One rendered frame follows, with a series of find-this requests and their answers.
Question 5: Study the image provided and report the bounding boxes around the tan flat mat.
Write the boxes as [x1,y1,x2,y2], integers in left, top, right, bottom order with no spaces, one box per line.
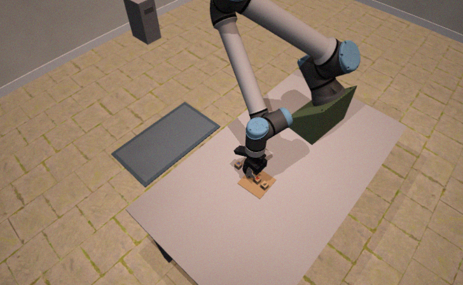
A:
[237,171,276,199]

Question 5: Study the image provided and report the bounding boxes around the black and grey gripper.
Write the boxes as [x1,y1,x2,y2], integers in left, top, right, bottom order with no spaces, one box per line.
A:
[242,154,267,178]

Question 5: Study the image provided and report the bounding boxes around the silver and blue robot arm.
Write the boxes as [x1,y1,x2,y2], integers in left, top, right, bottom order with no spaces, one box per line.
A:
[210,0,361,158]

